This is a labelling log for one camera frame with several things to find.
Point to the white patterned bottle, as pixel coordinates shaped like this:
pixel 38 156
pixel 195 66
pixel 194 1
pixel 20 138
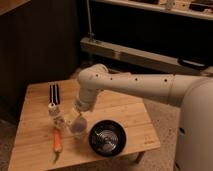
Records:
pixel 57 118

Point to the wooden table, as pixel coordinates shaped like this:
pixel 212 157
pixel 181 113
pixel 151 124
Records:
pixel 33 146

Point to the orange carrot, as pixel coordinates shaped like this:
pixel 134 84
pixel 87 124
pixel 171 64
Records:
pixel 57 144

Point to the wooden shelf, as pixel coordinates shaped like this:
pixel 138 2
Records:
pixel 158 8

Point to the vertical metal pole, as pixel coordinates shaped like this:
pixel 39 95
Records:
pixel 90 33

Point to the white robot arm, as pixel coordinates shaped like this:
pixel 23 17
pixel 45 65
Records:
pixel 193 95

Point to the black bowl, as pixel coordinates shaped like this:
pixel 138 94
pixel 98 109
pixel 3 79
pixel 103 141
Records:
pixel 107 138

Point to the clear plastic cup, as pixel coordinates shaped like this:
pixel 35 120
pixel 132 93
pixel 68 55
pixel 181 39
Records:
pixel 78 127

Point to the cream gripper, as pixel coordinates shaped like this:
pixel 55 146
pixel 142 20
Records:
pixel 74 114

